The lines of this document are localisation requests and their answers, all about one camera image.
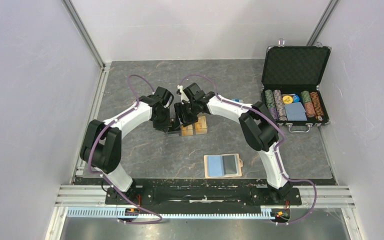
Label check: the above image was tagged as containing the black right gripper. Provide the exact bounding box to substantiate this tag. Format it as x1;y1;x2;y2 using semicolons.
174;101;199;129

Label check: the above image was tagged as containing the cream leather card holder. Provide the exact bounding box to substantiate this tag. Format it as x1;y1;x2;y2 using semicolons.
203;153;243;179

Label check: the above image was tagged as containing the black credit card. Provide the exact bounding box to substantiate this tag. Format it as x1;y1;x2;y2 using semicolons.
222;155;238;175

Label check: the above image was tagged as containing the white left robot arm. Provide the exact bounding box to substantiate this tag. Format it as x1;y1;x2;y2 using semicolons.
79;86;174;204

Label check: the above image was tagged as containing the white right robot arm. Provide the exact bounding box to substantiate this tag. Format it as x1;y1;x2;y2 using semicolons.
174;83;293;204

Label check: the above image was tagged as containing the gold credit card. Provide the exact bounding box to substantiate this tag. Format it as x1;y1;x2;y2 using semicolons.
194;116;208;135
180;124;194;137

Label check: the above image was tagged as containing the clear acrylic card stand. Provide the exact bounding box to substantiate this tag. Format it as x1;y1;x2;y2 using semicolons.
166;116;209;137

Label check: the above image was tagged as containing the blue playing card deck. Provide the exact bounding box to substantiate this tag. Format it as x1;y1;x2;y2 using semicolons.
284;102;307;122

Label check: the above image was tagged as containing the green blue grey block stack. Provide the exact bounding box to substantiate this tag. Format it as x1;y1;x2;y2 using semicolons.
231;98;244;104

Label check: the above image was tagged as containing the yellow dealer chip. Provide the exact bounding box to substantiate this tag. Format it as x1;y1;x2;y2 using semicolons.
282;95;294;105

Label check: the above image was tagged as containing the black poker chip case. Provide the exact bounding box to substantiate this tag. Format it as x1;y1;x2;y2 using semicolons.
260;45;332;127

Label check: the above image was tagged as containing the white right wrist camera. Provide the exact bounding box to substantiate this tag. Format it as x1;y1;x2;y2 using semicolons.
176;85;190;103

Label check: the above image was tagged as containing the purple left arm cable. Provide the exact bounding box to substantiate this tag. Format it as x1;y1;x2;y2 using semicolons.
86;74;164;225

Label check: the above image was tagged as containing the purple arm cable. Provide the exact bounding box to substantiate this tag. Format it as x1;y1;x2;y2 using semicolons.
179;73;318;225
86;74;164;225

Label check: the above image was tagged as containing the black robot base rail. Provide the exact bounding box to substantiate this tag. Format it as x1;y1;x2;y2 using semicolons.
105;178;303;215

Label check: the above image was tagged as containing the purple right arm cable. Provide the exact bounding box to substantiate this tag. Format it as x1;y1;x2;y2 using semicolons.
179;73;318;225

